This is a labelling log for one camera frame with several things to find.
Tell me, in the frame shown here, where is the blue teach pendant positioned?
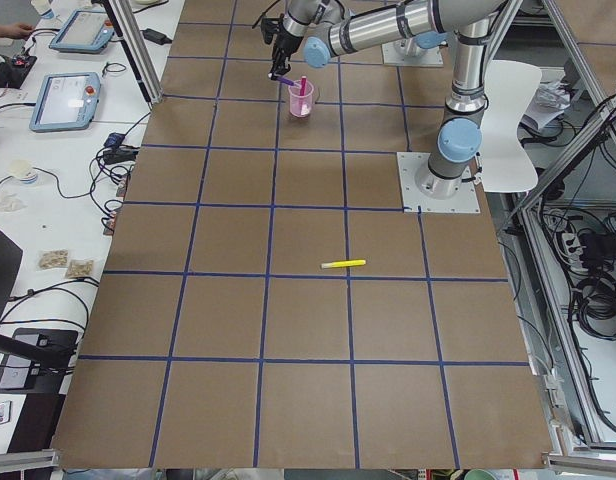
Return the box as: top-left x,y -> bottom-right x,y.
29,72 -> 101,133
49,9 -> 115,54

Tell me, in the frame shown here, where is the blue teach pendant far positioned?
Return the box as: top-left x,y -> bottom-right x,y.
49,9 -> 115,54

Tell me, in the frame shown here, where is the pink mesh cup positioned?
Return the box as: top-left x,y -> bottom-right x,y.
287,79 -> 314,118

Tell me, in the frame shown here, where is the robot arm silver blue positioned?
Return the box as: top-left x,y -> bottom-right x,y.
254,0 -> 517,199

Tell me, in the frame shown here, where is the black power adapter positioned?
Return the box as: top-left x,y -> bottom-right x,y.
142,28 -> 172,45

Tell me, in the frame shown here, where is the blue teach pendant near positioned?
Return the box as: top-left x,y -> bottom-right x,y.
29,72 -> 101,133

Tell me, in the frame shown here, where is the yellow highlighter pen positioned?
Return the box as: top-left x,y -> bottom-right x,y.
320,259 -> 367,269

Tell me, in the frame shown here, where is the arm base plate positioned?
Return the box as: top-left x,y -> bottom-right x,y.
396,152 -> 480,214
382,39 -> 444,68

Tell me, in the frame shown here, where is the white plastic chair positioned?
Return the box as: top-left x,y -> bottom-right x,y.
479,60 -> 542,193

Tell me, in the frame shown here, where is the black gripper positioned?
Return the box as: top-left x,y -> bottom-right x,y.
268,27 -> 294,80

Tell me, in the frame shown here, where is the aluminium frame post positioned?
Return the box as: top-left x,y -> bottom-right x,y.
101,0 -> 163,105

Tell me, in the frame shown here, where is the purple highlighter pen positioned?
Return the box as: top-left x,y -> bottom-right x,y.
268,73 -> 295,86

